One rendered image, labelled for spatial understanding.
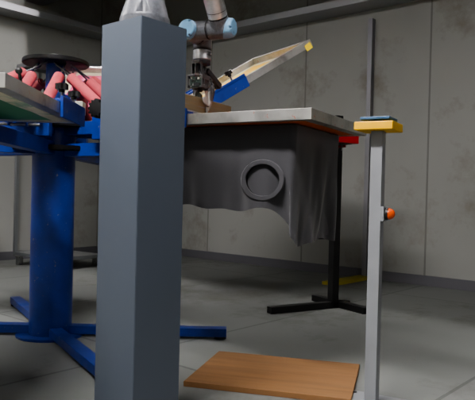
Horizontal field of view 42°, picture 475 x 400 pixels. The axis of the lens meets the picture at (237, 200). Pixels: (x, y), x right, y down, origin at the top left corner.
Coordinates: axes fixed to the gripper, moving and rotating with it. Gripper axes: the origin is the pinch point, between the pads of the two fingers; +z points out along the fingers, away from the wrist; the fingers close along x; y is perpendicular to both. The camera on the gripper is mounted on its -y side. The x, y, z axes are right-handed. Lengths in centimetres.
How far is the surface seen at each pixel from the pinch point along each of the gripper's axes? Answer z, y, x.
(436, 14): -114, -288, 33
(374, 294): 66, 14, 78
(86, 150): 16, 3, -61
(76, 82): -15, 8, -63
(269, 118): 8, 29, 45
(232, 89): -19, -55, -18
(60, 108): 8, 69, -11
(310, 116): 8, 29, 60
